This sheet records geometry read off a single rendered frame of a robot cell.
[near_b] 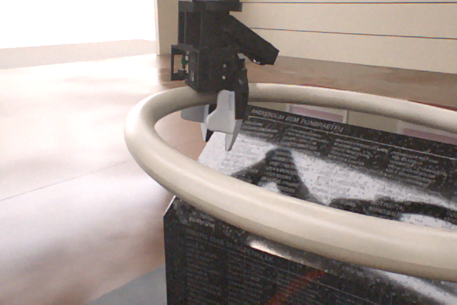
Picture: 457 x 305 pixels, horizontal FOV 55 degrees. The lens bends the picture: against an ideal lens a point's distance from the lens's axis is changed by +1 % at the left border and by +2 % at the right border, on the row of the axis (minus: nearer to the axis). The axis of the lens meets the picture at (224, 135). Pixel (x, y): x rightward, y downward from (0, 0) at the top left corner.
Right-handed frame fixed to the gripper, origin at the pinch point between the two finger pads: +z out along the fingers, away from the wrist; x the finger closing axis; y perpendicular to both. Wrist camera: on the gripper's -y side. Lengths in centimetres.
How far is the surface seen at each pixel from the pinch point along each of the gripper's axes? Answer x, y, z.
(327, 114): -11.6, -40.1, 3.3
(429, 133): 10.3, -44.1, 2.6
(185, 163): 25.3, 23.1, -8.3
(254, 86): 1.5, -4.8, -7.9
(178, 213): -28.1, -10.6, 28.1
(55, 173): -223, -40, 92
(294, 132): -13.9, -32.2, 7.1
